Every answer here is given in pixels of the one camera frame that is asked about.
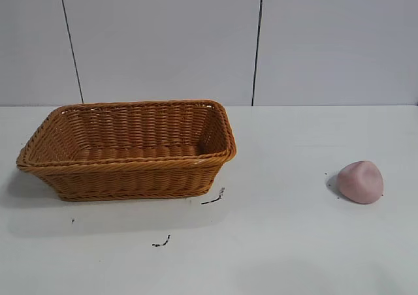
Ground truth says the pink peach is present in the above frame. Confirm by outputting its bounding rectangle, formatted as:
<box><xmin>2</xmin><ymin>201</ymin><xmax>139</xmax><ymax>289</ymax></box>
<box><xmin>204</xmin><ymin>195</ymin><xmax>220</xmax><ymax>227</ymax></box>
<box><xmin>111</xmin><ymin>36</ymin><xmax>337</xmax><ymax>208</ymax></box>
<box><xmin>336</xmin><ymin>160</ymin><xmax>383</xmax><ymax>206</ymax></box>

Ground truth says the brown woven wicker basket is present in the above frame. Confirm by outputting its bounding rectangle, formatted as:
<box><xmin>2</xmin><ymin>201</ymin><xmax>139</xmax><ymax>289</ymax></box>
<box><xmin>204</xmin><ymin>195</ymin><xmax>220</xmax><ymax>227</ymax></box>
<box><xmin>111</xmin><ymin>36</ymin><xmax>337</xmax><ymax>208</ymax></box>
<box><xmin>15</xmin><ymin>99</ymin><xmax>238</xmax><ymax>202</ymax></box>

